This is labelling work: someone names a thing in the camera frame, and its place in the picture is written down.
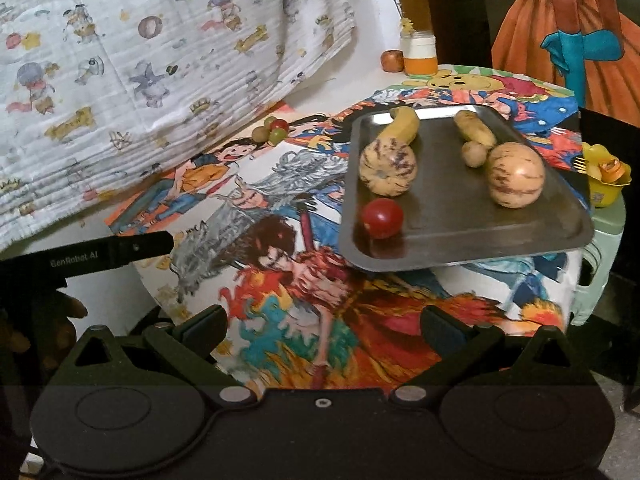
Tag large yellow banana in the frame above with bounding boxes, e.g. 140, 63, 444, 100
376, 106, 421, 153

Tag striped tan melon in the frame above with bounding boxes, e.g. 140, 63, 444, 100
359, 139, 417, 197
487, 142, 546, 209

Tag brown-tipped yellow sweet potato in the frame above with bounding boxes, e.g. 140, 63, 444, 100
453, 110, 498, 148

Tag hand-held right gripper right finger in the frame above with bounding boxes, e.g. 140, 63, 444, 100
387, 306, 591, 405

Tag wall poster of girl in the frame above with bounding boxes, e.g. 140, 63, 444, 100
492, 0, 640, 111

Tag white and orange jar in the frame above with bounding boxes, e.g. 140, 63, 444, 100
400, 31, 438, 78

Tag red tomato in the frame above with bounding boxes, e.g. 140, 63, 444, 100
361, 198, 404, 239

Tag metal tray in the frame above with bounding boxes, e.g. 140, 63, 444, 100
338, 106, 596, 272

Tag dried yellow flower sprig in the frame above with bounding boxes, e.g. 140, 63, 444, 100
377, 0, 416, 36

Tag person's left hand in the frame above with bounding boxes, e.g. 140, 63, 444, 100
44, 294, 89, 367

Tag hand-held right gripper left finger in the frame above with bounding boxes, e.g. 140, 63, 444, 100
50, 305, 256, 406

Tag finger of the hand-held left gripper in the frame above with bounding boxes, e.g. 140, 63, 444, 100
117, 231, 173, 267

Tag yellow flower-shaped bowl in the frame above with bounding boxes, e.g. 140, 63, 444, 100
581, 142, 631, 209

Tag red flame figure drawing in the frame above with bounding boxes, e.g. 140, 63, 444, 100
170, 215, 581, 391

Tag white cartoon printed blanket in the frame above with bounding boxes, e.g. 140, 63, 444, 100
0, 0, 358, 253

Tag small oval brown fruit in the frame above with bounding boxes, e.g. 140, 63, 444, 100
461, 141, 487, 168

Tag pale green plastic stool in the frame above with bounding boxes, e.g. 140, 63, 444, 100
570, 195, 626, 328

